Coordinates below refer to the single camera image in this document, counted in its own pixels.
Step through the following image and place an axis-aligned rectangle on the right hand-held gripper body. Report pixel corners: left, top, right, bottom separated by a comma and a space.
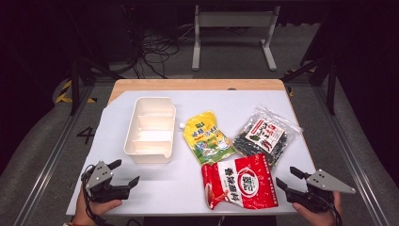
286, 169, 358, 214

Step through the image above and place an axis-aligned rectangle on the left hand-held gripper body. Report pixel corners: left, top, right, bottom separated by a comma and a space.
82, 160, 132, 203

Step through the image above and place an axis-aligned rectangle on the red and white snack packet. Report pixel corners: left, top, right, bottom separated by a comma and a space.
200, 153, 279, 211

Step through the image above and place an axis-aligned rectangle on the clear bag of dried seaweed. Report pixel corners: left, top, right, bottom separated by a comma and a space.
232, 105, 305, 168

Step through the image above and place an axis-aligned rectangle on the white divided storage box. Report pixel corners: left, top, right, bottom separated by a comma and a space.
122, 96, 177, 165

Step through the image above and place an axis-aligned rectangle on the yellow spout pouch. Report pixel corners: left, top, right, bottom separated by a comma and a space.
179, 110, 237, 167

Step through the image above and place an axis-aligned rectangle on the person's right hand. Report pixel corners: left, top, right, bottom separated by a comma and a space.
291, 191, 343, 226

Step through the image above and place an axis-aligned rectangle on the person's left hand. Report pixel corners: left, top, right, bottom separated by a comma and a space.
72, 187, 123, 226

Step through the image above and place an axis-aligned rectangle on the yellow and black hazard tape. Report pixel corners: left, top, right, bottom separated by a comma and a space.
55, 79, 98, 105

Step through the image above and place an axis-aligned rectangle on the black metal stand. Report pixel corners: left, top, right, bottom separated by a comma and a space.
280, 8, 341, 117
66, 6, 126, 117

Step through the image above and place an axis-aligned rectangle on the white table mat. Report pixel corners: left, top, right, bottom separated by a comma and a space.
65, 89, 330, 217

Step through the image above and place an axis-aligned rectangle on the white metal stand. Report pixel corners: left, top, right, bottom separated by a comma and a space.
191, 4, 281, 72

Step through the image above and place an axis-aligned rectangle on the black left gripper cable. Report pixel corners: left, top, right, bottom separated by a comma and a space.
80, 164, 107, 226

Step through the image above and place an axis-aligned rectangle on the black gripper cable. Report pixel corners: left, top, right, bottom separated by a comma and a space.
319, 192, 343, 226
80, 164, 107, 226

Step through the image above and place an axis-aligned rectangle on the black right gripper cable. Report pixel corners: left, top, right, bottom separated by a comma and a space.
319, 192, 343, 226

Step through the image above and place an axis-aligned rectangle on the aluminium floor rail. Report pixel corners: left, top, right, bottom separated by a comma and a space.
313, 84, 391, 226
12, 84, 95, 226

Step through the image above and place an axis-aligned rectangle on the tangle of black floor cables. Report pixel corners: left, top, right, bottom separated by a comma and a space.
125, 27, 196, 79

